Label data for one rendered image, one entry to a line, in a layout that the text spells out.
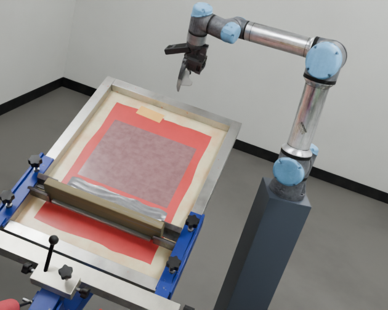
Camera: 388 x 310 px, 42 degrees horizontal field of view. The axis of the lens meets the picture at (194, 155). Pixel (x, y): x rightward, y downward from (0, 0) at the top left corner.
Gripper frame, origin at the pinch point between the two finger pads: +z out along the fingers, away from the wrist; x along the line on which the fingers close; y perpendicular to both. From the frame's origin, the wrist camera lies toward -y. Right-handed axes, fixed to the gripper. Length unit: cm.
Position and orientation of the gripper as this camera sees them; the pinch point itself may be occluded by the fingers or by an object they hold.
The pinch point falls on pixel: (182, 82)
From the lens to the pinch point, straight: 212.0
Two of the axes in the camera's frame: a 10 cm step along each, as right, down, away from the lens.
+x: 3.2, -5.9, 7.4
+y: 9.3, 3.4, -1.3
